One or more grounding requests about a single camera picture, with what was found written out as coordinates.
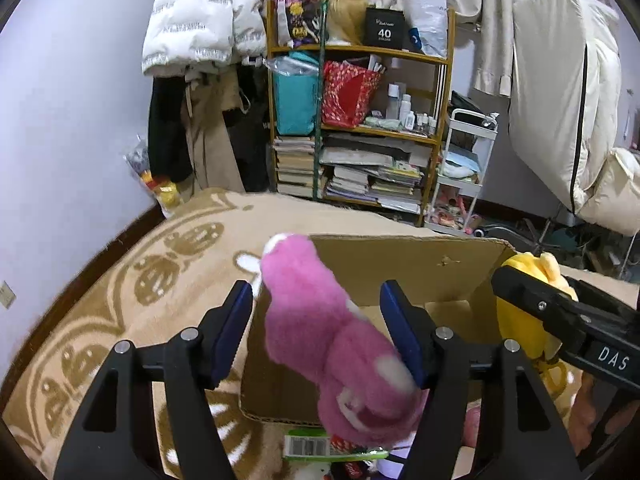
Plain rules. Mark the green pole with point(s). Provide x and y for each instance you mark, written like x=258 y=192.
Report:
x=319 y=110

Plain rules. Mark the black box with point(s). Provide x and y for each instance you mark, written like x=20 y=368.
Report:
x=385 y=27

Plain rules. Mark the green packet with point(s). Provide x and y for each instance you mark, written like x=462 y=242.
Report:
x=310 y=445

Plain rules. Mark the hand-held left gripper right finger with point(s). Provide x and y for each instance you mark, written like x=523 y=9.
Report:
x=400 y=335

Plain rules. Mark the black printed shirt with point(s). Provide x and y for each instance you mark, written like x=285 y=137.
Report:
x=297 y=5

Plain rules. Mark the stack of books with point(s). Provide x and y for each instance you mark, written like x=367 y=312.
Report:
x=294 y=165

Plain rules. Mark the teal bag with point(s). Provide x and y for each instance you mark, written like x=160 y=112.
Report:
x=295 y=95

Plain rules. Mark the white plastic bag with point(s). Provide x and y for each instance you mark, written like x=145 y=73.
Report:
x=425 y=15

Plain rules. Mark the white trolley cart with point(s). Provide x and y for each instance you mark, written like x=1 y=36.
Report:
x=470 y=135

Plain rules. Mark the cream duvet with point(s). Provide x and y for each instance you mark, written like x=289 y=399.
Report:
x=550 y=85

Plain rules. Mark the blonde wig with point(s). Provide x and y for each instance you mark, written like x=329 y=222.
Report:
x=347 y=15

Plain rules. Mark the black coat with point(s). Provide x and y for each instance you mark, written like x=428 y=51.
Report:
x=167 y=130

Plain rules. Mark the white plastic bottle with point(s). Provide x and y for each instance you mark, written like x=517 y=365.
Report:
x=406 y=112
x=394 y=102

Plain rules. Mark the black chair base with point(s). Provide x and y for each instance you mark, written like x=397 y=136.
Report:
x=510 y=235

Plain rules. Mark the wooden shelf rack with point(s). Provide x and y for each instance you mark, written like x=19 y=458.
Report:
x=350 y=49

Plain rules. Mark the white hanging cloth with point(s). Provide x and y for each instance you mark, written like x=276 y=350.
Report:
x=485 y=25

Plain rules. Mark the wall outlet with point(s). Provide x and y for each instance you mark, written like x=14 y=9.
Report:
x=6 y=295

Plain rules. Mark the clear bag of toys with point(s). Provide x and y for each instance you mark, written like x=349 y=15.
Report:
x=155 y=180

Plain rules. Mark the white puffer jacket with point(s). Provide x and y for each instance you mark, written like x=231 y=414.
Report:
x=200 y=20

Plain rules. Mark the pink plush toy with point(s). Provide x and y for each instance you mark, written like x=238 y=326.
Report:
x=310 y=310

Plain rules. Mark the pile of magazines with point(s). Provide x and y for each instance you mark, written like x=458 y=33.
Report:
x=375 y=175

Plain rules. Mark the beige patterned blanket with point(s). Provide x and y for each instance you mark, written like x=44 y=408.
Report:
x=150 y=240

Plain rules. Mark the beige coat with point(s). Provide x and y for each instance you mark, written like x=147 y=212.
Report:
x=210 y=135

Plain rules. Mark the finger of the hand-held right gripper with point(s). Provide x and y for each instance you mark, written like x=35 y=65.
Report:
x=530 y=292

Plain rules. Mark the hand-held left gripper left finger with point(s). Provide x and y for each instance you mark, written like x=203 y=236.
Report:
x=232 y=332

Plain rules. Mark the red gift bag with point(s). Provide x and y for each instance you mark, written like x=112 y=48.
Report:
x=350 y=92

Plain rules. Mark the yellow plush toy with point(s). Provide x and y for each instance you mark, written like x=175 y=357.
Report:
x=520 y=330

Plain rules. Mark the cardboard box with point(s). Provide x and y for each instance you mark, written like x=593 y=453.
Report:
x=450 y=275

